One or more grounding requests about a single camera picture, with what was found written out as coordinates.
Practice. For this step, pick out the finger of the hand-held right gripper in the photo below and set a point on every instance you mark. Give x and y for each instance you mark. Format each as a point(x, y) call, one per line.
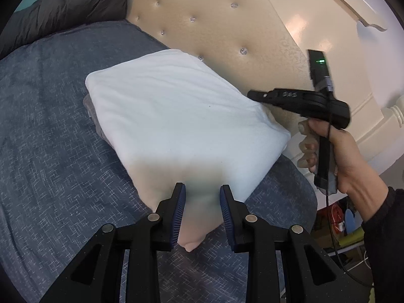
point(265, 96)

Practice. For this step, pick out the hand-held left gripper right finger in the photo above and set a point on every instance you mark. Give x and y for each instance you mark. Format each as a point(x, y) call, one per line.
point(226, 217)

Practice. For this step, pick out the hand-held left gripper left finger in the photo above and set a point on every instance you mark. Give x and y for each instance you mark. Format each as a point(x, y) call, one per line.
point(179, 214)

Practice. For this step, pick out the white long-sleeved shirt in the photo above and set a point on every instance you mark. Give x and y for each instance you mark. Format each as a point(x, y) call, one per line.
point(176, 116)

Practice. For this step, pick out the person's right forearm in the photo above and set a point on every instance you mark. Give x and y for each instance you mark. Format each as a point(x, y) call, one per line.
point(385, 243)

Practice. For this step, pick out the folded grey clothes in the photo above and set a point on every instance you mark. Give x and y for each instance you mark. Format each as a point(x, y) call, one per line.
point(94, 116)

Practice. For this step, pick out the person's right hand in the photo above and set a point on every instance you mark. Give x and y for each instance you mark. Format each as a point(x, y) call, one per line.
point(350, 164)

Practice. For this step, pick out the cream tufted headboard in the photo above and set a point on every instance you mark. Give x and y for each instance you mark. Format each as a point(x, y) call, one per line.
point(252, 22)

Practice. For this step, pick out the orange floor item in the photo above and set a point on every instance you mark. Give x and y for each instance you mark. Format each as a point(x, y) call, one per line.
point(339, 217)

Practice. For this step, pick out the blue round floor item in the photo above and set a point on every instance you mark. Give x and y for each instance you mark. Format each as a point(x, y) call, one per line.
point(351, 221)

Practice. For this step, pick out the yellow-green floor item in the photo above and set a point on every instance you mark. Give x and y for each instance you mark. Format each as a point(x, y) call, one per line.
point(352, 237)

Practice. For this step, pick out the bed with blue sheet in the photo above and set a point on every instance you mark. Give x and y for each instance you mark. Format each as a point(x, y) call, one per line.
point(47, 116)

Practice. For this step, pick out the dark grey rolled duvet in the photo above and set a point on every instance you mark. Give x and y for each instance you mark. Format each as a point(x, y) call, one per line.
point(63, 9)

